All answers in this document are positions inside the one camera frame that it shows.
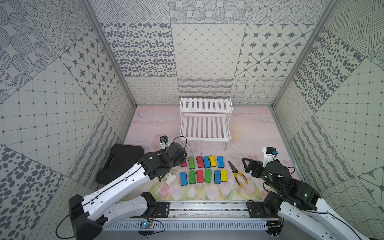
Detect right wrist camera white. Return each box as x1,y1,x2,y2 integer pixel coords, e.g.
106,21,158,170
262,147,278,168

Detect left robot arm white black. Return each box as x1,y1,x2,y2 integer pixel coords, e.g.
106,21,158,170
68,142,187,240

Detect green eraser shelf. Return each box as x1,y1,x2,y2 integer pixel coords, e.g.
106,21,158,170
204,169,212,183
189,171,197,184
189,157,196,170

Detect green circuit board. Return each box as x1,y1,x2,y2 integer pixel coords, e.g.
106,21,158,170
140,221,152,229

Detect black plastic case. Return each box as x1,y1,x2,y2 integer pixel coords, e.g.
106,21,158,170
96,144,144,185

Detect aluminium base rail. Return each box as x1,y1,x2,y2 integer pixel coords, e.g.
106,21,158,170
86,200,334,221

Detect white vented cable duct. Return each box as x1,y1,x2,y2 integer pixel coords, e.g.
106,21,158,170
105,220,268,231

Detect white plastic pipe fitting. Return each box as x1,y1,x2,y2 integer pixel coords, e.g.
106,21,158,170
165,173,177,186

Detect yellow eraser top shelf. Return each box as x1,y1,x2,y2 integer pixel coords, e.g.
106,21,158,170
209,156,217,167

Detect yellow eraser shelf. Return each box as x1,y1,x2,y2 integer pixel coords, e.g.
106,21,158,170
209,156,217,167
220,169,228,182

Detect yellow handled pliers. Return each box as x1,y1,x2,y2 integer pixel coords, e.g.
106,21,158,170
228,161,248,188

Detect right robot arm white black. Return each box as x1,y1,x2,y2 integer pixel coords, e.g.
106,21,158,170
242,158,367,240

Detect white wooden slatted shelf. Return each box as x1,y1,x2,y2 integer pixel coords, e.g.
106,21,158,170
180,97,233,150

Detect blue eraser top shelf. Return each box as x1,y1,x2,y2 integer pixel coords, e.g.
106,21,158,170
217,156,225,168
203,157,211,169

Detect green eraser top shelf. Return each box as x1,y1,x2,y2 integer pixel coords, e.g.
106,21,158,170
189,157,196,170

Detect blue eraser shelf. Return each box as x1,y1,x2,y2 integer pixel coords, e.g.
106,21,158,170
214,170,222,184
203,157,211,169
217,156,225,168
180,172,188,186

